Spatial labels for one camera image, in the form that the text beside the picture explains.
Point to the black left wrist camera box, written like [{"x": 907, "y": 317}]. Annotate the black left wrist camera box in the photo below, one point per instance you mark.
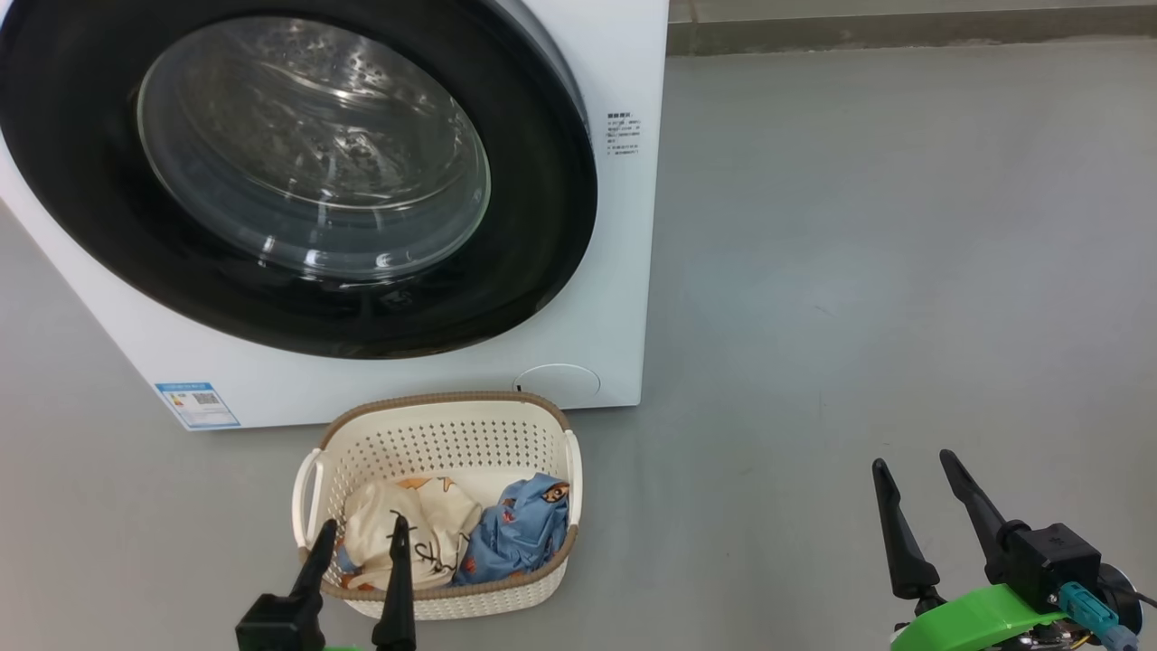
[{"x": 276, "y": 624}]

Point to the blue energy label sticker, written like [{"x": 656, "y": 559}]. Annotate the blue energy label sticker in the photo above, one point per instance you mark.
[{"x": 197, "y": 405}]

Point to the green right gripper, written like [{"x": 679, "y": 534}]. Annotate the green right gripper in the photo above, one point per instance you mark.
[{"x": 967, "y": 619}]

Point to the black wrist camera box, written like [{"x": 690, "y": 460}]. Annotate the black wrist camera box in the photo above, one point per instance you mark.
[
  {"x": 1048, "y": 556},
  {"x": 276, "y": 624}
]

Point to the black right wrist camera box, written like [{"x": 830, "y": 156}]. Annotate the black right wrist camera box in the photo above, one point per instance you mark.
[{"x": 1048, "y": 556}]

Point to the round white filter cover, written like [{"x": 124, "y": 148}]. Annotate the round white filter cover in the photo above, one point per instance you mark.
[{"x": 560, "y": 384}]

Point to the white front-load washing machine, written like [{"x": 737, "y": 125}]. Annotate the white front-load washing machine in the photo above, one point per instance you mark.
[{"x": 624, "y": 271}]

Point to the small printed text sticker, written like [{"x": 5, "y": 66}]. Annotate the small printed text sticker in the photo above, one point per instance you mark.
[{"x": 624, "y": 133}]

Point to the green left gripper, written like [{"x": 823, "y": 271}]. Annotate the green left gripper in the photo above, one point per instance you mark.
[{"x": 343, "y": 648}]

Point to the cream perforated laundry basket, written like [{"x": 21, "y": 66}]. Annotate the cream perforated laundry basket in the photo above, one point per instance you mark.
[{"x": 434, "y": 434}]

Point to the blue garment with tiger print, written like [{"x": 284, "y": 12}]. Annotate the blue garment with tiger print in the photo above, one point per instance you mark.
[{"x": 520, "y": 533}]

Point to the black round glass washer door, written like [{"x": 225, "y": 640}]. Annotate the black round glass washer door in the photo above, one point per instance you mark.
[{"x": 533, "y": 199}]

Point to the cream printed garment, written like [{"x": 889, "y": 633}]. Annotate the cream printed garment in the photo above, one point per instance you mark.
[{"x": 434, "y": 515}]

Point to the grey skirting board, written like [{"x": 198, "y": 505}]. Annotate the grey skirting board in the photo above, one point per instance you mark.
[{"x": 904, "y": 32}]

